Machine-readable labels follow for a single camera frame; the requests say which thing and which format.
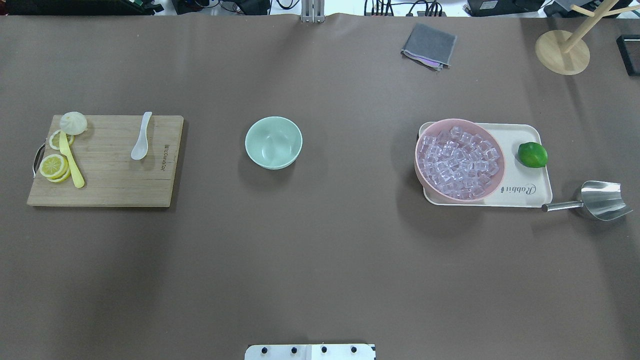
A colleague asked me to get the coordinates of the white ceramic spoon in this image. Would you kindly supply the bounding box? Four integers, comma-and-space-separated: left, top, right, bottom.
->
130, 111, 153, 161

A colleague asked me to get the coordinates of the mint green bowl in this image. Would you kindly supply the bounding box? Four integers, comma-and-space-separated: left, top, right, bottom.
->
244, 116, 304, 170

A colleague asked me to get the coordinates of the pink bowl with ice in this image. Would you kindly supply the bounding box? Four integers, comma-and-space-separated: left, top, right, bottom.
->
413, 118, 506, 205

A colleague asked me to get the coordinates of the steel ice scoop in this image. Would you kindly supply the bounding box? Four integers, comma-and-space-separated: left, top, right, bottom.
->
541, 180, 633, 222

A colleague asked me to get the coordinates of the grey folded cloth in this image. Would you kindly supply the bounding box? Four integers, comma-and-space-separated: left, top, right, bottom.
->
400, 23, 458, 71

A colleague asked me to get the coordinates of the cream serving tray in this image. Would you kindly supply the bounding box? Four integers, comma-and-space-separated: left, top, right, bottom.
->
422, 122, 553, 208

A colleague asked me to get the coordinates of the green lime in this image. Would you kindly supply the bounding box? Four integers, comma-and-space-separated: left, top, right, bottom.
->
518, 142, 548, 168

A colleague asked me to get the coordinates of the wooden cutting board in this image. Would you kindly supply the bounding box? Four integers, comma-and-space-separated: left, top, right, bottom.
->
27, 114, 185, 208

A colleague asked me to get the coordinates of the yellow plastic knife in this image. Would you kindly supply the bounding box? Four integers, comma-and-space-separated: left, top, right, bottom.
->
58, 130, 85, 189

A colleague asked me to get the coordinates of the lemon slice lower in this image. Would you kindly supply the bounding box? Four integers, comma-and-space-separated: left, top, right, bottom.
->
38, 153, 71, 183

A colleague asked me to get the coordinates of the lemon slice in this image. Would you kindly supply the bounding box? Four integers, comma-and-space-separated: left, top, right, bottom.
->
48, 129, 75, 151
38, 153, 71, 183

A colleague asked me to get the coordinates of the lemon slice upper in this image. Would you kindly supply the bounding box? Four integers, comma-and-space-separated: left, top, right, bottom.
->
48, 129, 75, 151

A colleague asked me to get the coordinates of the wooden mug tree stand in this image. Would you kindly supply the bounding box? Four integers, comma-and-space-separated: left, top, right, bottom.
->
535, 0, 640, 76

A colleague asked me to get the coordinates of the aluminium frame post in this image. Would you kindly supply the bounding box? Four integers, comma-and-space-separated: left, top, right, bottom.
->
301, 0, 325, 23

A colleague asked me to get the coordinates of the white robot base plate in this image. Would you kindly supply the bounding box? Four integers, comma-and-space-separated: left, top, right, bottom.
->
244, 343, 377, 360

